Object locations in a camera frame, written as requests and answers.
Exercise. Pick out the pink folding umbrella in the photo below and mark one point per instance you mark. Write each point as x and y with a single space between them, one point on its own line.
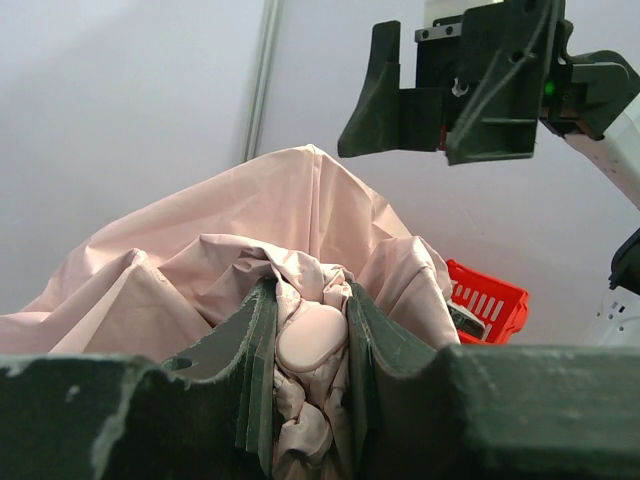
155 282

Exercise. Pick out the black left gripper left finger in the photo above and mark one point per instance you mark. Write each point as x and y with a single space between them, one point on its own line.
204 413

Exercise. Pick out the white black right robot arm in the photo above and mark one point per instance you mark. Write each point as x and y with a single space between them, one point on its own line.
591 103

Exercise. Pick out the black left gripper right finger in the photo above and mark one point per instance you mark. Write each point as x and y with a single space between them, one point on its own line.
487 412

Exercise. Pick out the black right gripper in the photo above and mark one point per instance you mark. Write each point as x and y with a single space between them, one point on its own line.
480 73

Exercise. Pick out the red plastic basket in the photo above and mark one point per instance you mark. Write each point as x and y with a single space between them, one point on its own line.
501 306

